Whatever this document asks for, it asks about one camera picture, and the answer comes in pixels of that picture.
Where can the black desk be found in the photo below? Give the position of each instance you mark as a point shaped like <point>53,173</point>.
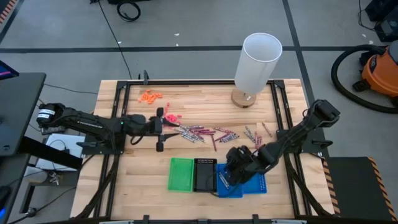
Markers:
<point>18,109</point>

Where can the computer monitor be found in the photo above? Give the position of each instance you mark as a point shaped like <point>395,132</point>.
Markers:
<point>6,71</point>

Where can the white board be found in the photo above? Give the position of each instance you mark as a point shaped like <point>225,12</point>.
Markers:
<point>62,143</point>

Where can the white lamp with wooden base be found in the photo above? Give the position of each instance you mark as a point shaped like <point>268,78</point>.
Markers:
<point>258,62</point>

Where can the bunch of keys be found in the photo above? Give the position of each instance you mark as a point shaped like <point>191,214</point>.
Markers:
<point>54,178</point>

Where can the black floor plug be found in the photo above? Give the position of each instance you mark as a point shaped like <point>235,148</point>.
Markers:
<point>31,212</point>

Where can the brownish pink crayon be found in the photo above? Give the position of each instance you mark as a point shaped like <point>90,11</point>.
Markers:
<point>267,129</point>

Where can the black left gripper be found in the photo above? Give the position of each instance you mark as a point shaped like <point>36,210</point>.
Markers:
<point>152,126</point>

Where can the black mat with hazard stripes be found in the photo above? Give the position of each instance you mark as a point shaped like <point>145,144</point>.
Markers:
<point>357,186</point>

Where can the black metal table frame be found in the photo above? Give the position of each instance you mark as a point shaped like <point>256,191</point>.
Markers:
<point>202,82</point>

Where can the orange shop vacuum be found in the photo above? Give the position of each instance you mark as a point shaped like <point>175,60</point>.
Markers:
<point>333,73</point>
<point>381,73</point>

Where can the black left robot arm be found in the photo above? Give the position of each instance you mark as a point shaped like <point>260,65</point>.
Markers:
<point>87,122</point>

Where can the white crayon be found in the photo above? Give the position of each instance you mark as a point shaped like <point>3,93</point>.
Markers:
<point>187,136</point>
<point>186,127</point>
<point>190,138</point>
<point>199,137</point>
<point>181,131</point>

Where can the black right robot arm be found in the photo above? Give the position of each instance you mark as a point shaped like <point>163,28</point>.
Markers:
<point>298,130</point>

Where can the black power adapter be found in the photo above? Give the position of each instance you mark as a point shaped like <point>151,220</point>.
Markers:
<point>59,131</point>

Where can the green plastic basket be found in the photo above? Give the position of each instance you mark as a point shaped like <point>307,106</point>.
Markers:
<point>181,175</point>

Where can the black plastic basket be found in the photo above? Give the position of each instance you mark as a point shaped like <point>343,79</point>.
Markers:
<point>205,177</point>

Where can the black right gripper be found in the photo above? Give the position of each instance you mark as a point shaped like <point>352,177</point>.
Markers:
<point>241,165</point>

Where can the black diagonal bar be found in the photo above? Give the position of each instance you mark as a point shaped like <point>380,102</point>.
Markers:
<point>49,153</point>

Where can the blue plastic basket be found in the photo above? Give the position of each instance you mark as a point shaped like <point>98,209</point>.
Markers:
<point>259,187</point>
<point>222,193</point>

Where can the black equipment case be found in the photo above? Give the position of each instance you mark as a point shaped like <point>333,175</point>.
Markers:
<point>377,9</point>
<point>387,29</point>

